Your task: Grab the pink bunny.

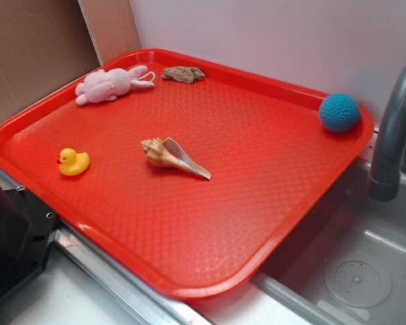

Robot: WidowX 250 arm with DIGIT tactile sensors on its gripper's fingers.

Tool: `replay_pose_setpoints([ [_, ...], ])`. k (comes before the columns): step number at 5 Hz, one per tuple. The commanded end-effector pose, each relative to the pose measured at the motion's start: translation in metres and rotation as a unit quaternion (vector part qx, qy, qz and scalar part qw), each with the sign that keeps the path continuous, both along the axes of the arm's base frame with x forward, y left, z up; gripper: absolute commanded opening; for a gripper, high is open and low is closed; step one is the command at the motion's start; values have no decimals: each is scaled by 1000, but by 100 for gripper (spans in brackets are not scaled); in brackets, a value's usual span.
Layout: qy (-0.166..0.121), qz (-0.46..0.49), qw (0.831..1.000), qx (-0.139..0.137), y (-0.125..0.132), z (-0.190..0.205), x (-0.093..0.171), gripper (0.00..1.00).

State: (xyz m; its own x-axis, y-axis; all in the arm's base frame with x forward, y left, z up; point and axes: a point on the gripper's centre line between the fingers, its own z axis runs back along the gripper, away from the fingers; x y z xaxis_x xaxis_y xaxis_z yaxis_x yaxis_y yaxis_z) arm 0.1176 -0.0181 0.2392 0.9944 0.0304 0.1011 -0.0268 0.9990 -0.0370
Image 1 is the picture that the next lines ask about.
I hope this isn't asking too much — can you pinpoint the pink plush bunny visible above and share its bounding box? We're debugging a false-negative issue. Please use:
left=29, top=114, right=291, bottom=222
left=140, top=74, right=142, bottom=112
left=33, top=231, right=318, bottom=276
left=75, top=65, right=156, bottom=106

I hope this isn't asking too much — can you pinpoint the red plastic tray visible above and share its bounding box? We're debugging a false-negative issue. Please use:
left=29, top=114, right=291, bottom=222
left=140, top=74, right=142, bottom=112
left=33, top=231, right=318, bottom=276
left=0, top=49, right=374, bottom=301

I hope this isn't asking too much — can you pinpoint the spiral conch seashell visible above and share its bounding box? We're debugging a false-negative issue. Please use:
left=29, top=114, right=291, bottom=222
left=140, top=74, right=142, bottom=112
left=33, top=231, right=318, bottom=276
left=141, top=137, right=212, bottom=180

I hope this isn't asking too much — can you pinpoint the brown driftwood piece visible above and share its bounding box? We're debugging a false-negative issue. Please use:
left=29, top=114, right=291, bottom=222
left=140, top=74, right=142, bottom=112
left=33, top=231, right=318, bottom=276
left=162, top=66, right=206, bottom=84

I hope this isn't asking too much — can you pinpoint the yellow rubber duck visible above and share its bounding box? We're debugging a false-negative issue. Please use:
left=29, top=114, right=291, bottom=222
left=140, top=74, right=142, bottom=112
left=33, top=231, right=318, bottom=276
left=58, top=148, right=91, bottom=176

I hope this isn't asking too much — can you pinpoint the blue crochet ball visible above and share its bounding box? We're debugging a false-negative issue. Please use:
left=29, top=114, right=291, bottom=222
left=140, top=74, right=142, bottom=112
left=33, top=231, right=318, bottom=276
left=319, top=93, right=361, bottom=133

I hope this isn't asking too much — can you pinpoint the grey toy sink basin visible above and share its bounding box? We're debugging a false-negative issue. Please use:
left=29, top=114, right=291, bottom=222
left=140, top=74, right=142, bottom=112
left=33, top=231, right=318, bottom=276
left=252, top=160, right=406, bottom=324

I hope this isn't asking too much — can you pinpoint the grey toy faucet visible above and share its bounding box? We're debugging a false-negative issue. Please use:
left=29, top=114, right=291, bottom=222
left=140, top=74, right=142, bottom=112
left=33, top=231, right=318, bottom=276
left=368, top=65, right=406, bottom=201

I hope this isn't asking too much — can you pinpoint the black box with screws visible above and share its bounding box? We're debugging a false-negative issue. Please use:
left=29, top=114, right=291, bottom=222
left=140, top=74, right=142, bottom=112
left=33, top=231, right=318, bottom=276
left=0, top=186, right=58, bottom=304

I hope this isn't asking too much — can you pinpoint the brown cardboard panel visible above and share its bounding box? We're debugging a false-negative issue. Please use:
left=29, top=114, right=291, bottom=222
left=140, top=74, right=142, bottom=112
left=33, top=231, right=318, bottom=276
left=0, top=1, right=140, bottom=124

